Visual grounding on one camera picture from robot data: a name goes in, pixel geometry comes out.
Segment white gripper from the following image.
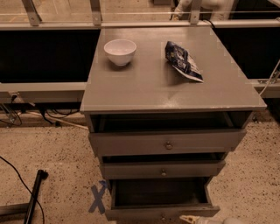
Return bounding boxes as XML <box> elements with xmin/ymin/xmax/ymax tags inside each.
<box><xmin>179</xmin><ymin>215</ymin><xmax>223</xmax><ymax>224</ymax></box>

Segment grey bottom drawer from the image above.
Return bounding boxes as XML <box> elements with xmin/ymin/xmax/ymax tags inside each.
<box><xmin>105</xmin><ymin>178</ymin><xmax>220</xmax><ymax>221</ymax></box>

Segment grey drawer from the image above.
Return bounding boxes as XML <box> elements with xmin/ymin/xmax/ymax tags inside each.
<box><xmin>105</xmin><ymin>178</ymin><xmax>220</xmax><ymax>221</ymax></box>
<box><xmin>101</xmin><ymin>153</ymin><xmax>225</xmax><ymax>179</ymax></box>
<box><xmin>88</xmin><ymin>111</ymin><xmax>248</xmax><ymax>158</ymax></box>

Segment grey top drawer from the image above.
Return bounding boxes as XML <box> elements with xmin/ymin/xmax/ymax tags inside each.
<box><xmin>88</xmin><ymin>111</ymin><xmax>248</xmax><ymax>158</ymax></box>

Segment grey middle drawer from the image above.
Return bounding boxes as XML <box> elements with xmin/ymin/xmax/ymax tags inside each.
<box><xmin>101</xmin><ymin>153</ymin><xmax>225</xmax><ymax>179</ymax></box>

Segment grey wooden drawer cabinet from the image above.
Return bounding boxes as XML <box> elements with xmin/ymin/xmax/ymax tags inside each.
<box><xmin>80</xmin><ymin>26</ymin><xmax>268</xmax><ymax>224</ymax></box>

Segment blue tape X mark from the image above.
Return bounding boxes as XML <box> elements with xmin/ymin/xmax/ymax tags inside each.
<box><xmin>88</xmin><ymin>180</ymin><xmax>107</xmax><ymax>214</ymax></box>

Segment black metal stand leg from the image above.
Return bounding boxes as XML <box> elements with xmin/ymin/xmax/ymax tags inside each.
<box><xmin>24</xmin><ymin>170</ymin><xmax>48</xmax><ymax>224</ymax></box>

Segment blue white snack bag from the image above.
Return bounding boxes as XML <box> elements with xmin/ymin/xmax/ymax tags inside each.
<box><xmin>164</xmin><ymin>41</ymin><xmax>203</xmax><ymax>82</ymax></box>

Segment white ceramic bowl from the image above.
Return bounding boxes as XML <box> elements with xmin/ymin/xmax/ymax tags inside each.
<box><xmin>103</xmin><ymin>39</ymin><xmax>137</xmax><ymax>66</ymax></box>

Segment black floor cable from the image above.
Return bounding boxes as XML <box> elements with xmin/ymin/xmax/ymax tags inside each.
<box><xmin>0</xmin><ymin>155</ymin><xmax>46</xmax><ymax>224</ymax></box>

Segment white cable at right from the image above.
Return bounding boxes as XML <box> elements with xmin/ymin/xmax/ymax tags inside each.
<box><xmin>258</xmin><ymin>59</ymin><xmax>280</xmax><ymax>97</ymax></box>

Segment grey metal railing frame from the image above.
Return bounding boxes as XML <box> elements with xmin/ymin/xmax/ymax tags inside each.
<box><xmin>0</xmin><ymin>0</ymin><xmax>280</xmax><ymax>104</ymax></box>

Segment bundle of cables under rail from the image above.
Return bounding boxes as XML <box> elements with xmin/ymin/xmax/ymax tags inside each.
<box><xmin>0</xmin><ymin>93</ymin><xmax>88</xmax><ymax>130</ymax></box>

